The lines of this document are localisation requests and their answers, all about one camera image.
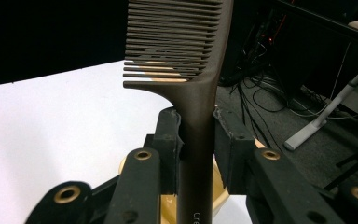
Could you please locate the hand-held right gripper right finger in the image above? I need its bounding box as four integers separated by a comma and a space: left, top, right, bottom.
213, 106, 347, 224

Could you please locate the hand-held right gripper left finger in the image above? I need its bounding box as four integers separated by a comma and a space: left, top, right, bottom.
103, 106, 185, 224

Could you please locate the beige square cup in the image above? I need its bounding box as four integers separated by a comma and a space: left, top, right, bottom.
117, 136, 268, 224

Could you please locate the dark brown comb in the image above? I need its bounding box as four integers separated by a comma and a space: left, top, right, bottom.
122, 0, 235, 224

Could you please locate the white table mat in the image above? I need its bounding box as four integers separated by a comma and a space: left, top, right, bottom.
0, 60, 253, 224

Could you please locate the white desk leg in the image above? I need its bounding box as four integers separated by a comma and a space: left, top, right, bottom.
283, 55, 358, 152

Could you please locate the bundle of floor cables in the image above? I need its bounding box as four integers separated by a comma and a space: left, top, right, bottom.
218, 12, 358, 150

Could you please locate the black horizontal frame bar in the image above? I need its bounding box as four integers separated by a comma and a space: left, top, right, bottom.
271, 0, 358, 49

